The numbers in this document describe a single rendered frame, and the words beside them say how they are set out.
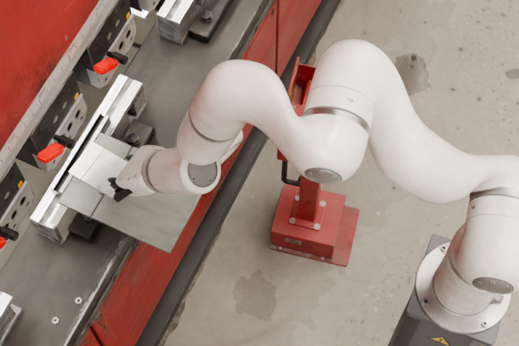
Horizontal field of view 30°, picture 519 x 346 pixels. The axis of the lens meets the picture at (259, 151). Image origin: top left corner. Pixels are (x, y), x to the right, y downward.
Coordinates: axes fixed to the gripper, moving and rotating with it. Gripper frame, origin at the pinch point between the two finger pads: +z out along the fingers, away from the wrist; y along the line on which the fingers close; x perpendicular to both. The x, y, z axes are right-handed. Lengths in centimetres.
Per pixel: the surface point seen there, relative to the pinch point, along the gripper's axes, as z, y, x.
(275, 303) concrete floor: 66, -23, 87
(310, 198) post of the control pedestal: 46, -46, 65
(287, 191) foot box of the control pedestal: 65, -52, 68
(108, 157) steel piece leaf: 9.7, -2.9, -1.7
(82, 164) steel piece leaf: 12.1, 1.6, -4.4
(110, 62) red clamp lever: -13.3, -9.3, -20.4
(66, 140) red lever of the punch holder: -11.6, 7.1, -16.9
